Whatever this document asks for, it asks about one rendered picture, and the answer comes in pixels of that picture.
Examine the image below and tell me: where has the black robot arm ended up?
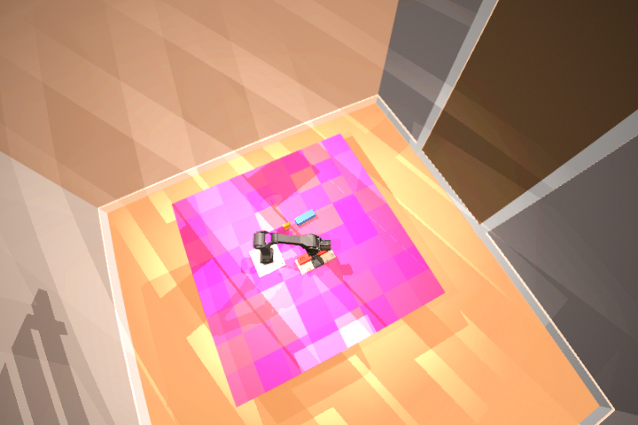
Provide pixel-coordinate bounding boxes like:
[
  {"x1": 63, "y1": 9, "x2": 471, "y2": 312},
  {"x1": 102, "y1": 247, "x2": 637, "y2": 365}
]
[{"x1": 253, "y1": 230, "x2": 331, "y2": 266}]

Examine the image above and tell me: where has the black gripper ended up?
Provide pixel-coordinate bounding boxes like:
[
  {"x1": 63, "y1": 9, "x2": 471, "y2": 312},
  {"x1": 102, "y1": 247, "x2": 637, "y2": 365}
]
[{"x1": 305, "y1": 249, "x2": 324, "y2": 268}]

